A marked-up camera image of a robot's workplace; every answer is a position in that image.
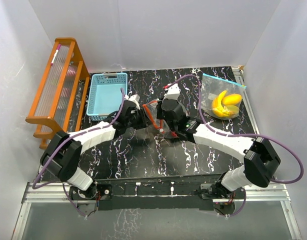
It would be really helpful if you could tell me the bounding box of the orange wooden rack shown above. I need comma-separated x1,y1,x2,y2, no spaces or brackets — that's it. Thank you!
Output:
25,37,91,150

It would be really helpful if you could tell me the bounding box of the red zip clear bag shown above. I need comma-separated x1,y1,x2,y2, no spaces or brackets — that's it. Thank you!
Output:
142,98,178,139

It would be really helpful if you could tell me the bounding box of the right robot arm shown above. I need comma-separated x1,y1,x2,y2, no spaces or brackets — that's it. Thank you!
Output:
156,99,281,199

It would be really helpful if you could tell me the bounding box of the light blue plastic basket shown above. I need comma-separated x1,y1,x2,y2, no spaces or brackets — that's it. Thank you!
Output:
86,72,128,122

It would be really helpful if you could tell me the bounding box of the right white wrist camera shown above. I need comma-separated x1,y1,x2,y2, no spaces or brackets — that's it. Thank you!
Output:
163,83,181,101

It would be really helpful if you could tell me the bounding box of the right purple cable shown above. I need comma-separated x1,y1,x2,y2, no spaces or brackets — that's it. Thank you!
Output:
165,73,305,217

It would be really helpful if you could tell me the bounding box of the blue zip clear bag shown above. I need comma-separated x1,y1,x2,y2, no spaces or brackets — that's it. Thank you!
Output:
200,73,246,120

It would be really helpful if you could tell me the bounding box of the aluminium frame rail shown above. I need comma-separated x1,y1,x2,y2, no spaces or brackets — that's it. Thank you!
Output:
12,183,302,240

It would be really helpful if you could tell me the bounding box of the black base bar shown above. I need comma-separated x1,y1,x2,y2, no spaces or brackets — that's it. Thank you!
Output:
69,174,245,214

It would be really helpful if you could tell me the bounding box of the pink white marker pen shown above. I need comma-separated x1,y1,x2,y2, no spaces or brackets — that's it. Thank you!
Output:
50,44,62,66

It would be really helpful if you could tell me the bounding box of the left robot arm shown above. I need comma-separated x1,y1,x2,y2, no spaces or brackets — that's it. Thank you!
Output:
38,95,149,200

